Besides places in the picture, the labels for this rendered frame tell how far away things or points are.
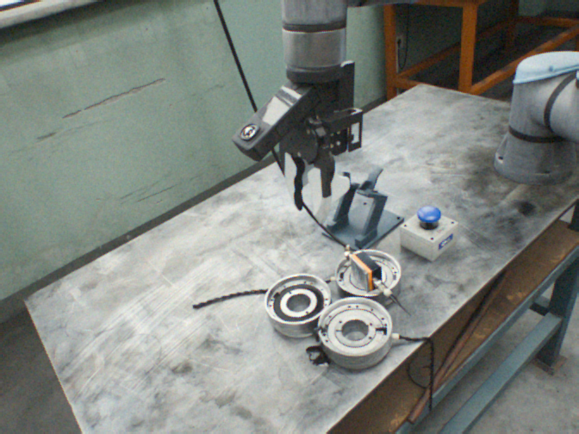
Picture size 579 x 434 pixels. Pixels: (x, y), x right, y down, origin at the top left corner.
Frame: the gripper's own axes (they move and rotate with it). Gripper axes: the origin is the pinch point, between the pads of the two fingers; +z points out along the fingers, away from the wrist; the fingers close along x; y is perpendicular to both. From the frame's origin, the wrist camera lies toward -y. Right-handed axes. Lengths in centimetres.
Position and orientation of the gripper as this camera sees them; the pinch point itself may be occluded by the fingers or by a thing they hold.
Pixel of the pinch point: (306, 210)
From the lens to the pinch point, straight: 64.7
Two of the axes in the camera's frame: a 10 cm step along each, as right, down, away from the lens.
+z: 0.5, 8.5, 5.3
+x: -6.2, -3.9, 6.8
